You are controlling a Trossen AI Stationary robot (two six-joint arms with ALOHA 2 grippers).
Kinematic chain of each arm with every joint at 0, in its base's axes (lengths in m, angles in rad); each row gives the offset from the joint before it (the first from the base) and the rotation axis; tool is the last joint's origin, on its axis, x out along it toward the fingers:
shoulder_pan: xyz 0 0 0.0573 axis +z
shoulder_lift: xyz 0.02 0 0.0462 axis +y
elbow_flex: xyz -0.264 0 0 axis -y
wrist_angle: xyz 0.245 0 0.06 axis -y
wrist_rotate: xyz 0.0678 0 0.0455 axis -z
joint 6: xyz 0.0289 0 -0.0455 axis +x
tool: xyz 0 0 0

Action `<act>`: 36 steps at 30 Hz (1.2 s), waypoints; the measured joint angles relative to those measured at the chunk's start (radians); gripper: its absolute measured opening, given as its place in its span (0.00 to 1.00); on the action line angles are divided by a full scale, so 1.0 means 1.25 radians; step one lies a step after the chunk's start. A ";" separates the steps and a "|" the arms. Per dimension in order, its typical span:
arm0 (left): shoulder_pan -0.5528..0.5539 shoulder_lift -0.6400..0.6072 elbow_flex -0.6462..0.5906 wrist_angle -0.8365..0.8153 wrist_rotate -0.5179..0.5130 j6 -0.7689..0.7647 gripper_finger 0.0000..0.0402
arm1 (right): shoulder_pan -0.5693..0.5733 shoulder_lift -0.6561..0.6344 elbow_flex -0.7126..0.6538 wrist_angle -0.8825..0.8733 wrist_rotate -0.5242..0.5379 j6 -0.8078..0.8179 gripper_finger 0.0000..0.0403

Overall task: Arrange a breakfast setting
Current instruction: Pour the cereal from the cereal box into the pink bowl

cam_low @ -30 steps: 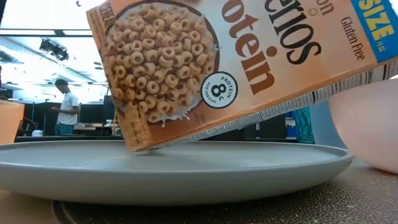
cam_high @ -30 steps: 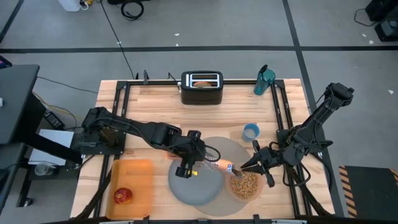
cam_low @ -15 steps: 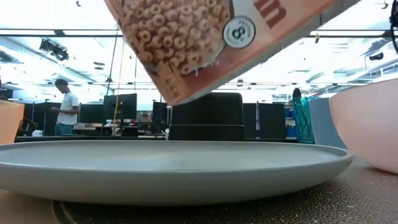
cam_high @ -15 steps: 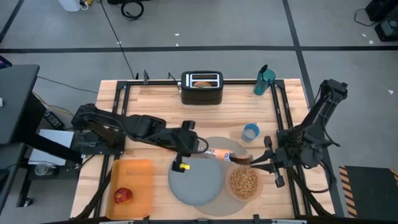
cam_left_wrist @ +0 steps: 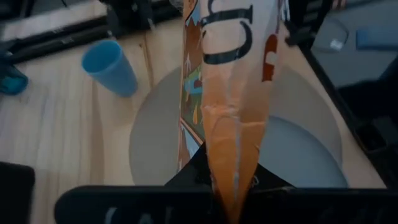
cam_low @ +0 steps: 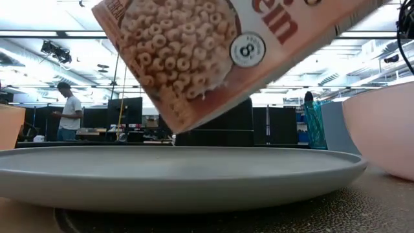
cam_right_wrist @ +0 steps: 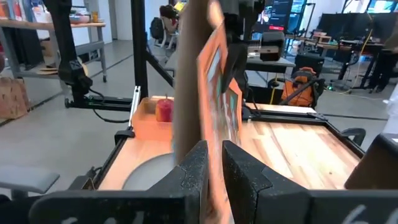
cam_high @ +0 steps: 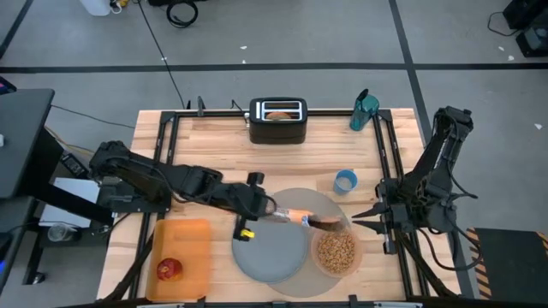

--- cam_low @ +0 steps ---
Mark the orange cereal box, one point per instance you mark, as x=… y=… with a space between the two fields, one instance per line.
x=194 y=48

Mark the teal translucent bottle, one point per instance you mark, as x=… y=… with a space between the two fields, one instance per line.
x=313 y=126

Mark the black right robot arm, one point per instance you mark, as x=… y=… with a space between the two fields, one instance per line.
x=404 y=22

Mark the black two-slot toaster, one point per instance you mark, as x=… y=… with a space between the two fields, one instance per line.
x=226 y=129

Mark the black partition panel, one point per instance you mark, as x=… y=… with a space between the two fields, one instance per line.
x=281 y=126

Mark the black monitor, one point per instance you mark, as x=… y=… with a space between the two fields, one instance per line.
x=129 y=110

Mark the grey round plate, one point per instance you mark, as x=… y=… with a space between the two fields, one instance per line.
x=161 y=181

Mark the person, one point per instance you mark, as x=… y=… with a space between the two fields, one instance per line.
x=71 y=113

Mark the black ceiling light rig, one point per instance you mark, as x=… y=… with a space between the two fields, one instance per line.
x=55 y=51

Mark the pink bowl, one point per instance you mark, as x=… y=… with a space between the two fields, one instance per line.
x=381 y=129

